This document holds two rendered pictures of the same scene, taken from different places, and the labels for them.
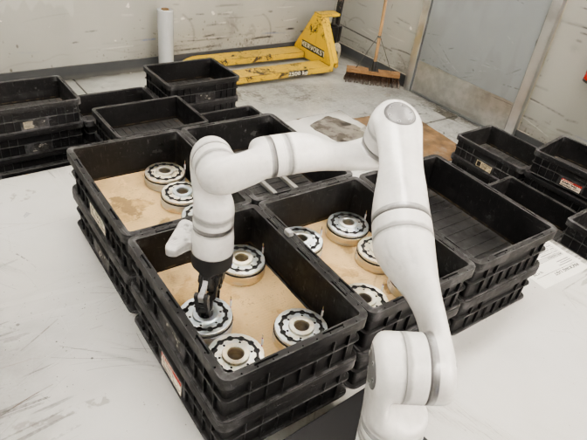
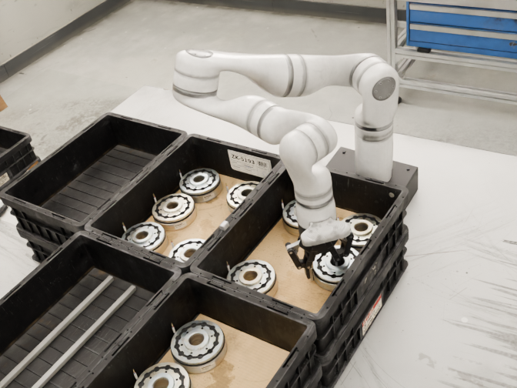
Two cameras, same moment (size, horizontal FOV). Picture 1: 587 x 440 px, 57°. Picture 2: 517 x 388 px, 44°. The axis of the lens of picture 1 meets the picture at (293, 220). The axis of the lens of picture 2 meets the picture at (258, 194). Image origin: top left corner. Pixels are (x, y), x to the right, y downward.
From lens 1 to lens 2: 1.46 m
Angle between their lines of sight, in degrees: 77
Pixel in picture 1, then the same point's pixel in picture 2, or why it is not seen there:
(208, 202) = (322, 170)
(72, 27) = not seen: outside the picture
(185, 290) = (308, 307)
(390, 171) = (259, 61)
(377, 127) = (218, 63)
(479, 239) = (103, 174)
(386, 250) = (318, 72)
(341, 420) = not seen: hidden behind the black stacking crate
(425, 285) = (333, 58)
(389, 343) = (381, 67)
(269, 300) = (278, 252)
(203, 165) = (331, 131)
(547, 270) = not seen: hidden behind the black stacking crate
